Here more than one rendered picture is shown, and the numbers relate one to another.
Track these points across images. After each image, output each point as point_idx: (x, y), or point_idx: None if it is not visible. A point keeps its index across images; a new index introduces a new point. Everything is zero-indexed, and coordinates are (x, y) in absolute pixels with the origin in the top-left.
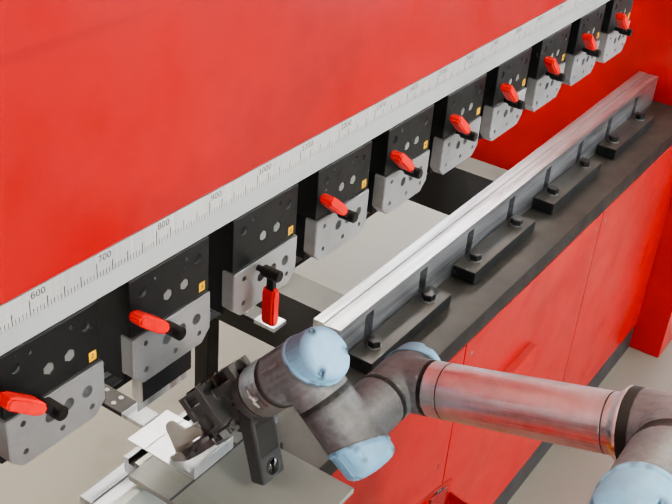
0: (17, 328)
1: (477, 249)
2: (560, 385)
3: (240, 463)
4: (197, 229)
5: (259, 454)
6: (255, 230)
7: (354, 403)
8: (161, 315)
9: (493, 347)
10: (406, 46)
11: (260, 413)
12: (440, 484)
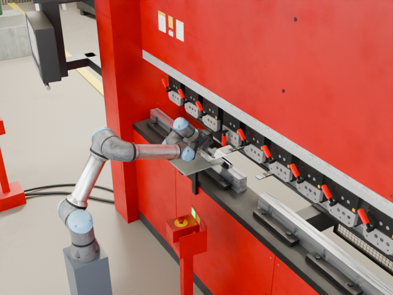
0: (188, 83)
1: (326, 263)
2: (148, 145)
3: (202, 161)
4: (216, 102)
5: None
6: (228, 119)
7: (171, 134)
8: (208, 113)
9: (293, 288)
10: (277, 117)
11: None
12: None
